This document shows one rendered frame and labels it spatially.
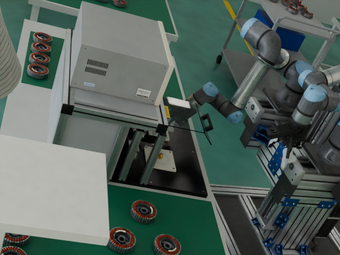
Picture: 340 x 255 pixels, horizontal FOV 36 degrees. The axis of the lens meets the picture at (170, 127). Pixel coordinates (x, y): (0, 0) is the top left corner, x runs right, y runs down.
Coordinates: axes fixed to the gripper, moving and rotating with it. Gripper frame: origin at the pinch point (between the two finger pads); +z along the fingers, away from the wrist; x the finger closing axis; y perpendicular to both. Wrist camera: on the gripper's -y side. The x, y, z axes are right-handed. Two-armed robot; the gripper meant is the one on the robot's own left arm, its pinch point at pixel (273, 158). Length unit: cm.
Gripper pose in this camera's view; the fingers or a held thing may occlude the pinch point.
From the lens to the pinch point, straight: 223.2
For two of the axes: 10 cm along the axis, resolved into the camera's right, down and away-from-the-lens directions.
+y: 9.1, 1.1, 4.0
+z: -3.3, 7.9, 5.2
